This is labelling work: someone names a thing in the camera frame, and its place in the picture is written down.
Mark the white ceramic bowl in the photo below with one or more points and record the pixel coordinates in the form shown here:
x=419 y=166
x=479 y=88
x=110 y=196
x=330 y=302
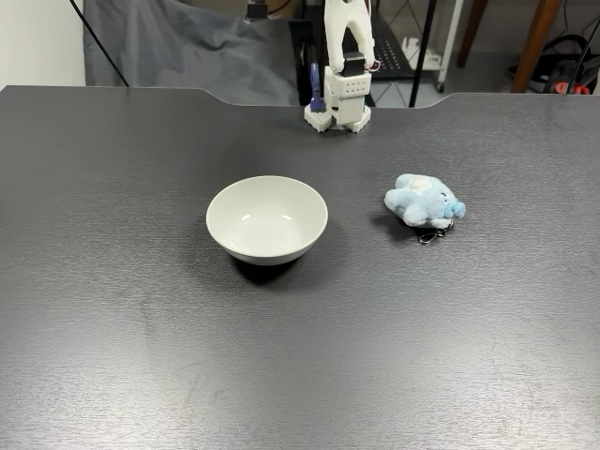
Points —
x=267 y=220

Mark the blue table clamp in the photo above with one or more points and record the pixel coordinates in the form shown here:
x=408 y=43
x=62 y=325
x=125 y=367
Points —
x=316 y=89

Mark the black perforated metal rack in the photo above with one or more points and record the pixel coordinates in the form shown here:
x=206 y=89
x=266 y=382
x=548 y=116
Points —
x=394 y=47

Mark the white wheeled cart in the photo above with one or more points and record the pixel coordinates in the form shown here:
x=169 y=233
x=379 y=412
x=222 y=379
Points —
x=450 y=42

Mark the slim wooden leg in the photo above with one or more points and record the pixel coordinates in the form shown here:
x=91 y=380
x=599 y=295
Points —
x=469 y=33

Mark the thin black pole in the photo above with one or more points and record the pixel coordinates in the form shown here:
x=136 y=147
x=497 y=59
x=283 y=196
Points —
x=100 y=44

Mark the thick wooden leg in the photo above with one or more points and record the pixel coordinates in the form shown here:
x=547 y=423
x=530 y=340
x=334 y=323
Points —
x=534 y=42

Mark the black red vacuum cleaner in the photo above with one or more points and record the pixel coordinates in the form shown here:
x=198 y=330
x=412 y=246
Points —
x=562 y=65

